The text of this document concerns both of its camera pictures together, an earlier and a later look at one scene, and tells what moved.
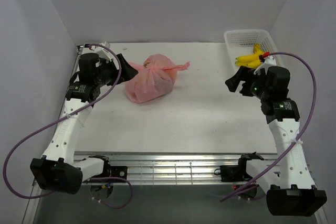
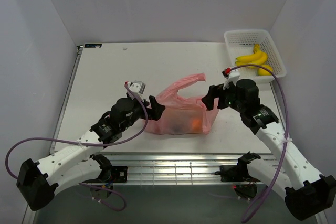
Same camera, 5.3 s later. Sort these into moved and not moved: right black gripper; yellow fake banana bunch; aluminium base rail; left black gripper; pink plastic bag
Moved: left black gripper; right black gripper; pink plastic bag
Not moved: yellow fake banana bunch; aluminium base rail
